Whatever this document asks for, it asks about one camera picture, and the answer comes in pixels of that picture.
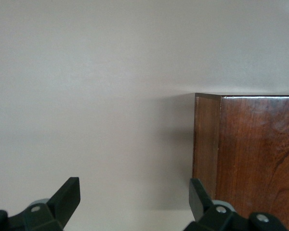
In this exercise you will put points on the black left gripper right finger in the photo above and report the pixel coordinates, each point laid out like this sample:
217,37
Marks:
197,202

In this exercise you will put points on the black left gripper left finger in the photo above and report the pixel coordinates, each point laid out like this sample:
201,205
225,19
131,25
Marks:
62,202

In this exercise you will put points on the dark brown wooden cabinet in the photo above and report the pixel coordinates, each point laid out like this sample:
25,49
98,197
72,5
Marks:
255,144

